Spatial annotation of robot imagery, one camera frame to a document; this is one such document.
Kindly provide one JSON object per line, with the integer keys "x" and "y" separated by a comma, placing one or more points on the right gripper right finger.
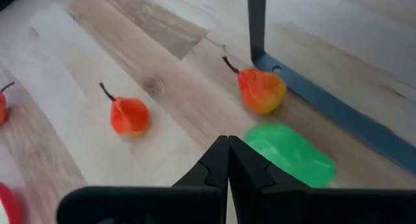
{"x": 308, "y": 207}

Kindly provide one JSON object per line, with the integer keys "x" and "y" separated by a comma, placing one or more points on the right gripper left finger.
{"x": 146, "y": 204}

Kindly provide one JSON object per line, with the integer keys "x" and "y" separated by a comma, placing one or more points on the green toy fruit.
{"x": 292, "y": 152}

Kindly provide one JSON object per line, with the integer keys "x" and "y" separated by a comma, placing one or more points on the orange toy peach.
{"x": 130, "y": 117}
{"x": 2, "y": 107}

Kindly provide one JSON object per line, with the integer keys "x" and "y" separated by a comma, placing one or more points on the orange toy pear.
{"x": 260, "y": 91}

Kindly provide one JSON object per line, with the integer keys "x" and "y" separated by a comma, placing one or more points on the red toy apple half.
{"x": 11, "y": 201}

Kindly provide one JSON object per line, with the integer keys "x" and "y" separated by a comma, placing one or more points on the grey perforated metal stand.
{"x": 256, "y": 22}

